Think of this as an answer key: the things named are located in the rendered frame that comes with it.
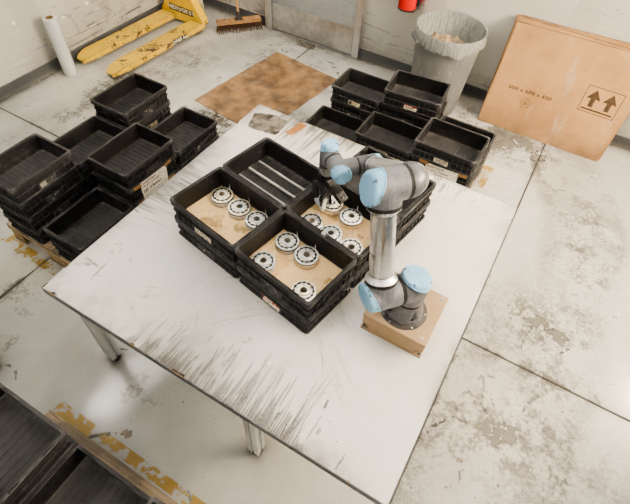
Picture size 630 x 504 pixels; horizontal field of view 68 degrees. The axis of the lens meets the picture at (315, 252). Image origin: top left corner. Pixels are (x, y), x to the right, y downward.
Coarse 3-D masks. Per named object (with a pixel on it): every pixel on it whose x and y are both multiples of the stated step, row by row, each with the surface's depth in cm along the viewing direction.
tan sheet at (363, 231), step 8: (312, 208) 214; (344, 208) 215; (328, 216) 212; (336, 216) 212; (328, 224) 208; (336, 224) 209; (368, 224) 210; (344, 232) 206; (352, 232) 206; (360, 232) 206; (368, 232) 207; (360, 240) 204; (368, 240) 204
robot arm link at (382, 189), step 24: (384, 168) 145; (408, 168) 145; (360, 192) 150; (384, 192) 142; (408, 192) 146; (384, 216) 148; (384, 240) 153; (384, 264) 158; (360, 288) 168; (384, 288) 161
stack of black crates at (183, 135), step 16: (176, 112) 311; (192, 112) 314; (160, 128) 305; (176, 128) 317; (192, 128) 318; (208, 128) 302; (176, 144) 306; (192, 144) 294; (208, 144) 309; (176, 160) 294
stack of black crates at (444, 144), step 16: (432, 128) 309; (448, 128) 303; (464, 128) 298; (416, 144) 289; (432, 144) 303; (448, 144) 304; (464, 144) 305; (480, 144) 299; (416, 160) 299; (432, 160) 292; (448, 160) 286; (464, 160) 279; (480, 160) 296
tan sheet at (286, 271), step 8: (280, 232) 204; (272, 240) 201; (264, 248) 198; (272, 248) 198; (280, 256) 196; (288, 256) 196; (320, 256) 197; (280, 264) 193; (288, 264) 193; (320, 264) 194; (328, 264) 194; (272, 272) 190; (280, 272) 191; (288, 272) 191; (296, 272) 191; (304, 272) 191; (312, 272) 191; (320, 272) 192; (328, 272) 192; (336, 272) 192; (280, 280) 188; (288, 280) 188; (296, 280) 188; (312, 280) 189; (320, 280) 189; (328, 280) 189; (320, 288) 187
